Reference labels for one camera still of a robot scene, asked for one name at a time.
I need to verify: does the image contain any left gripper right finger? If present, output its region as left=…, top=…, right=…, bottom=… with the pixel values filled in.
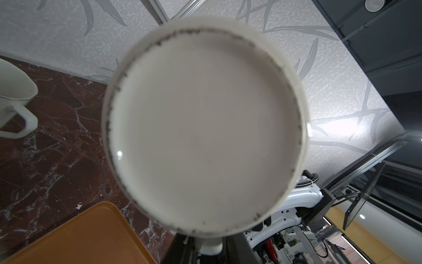
left=224, top=233, right=261, bottom=264

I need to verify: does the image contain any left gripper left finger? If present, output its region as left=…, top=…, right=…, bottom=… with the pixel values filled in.
left=160, top=234, right=196, bottom=264

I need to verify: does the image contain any cream round mug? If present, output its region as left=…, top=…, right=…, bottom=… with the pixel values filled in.
left=102, top=16, right=309, bottom=255

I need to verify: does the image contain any white faceted mug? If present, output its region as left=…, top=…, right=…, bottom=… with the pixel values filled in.
left=1, top=59, right=38, bottom=139

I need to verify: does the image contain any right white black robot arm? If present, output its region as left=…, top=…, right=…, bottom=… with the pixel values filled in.
left=245, top=170, right=335, bottom=264

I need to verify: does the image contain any brown rectangular tray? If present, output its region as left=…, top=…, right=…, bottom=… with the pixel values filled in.
left=4, top=202, right=155, bottom=264

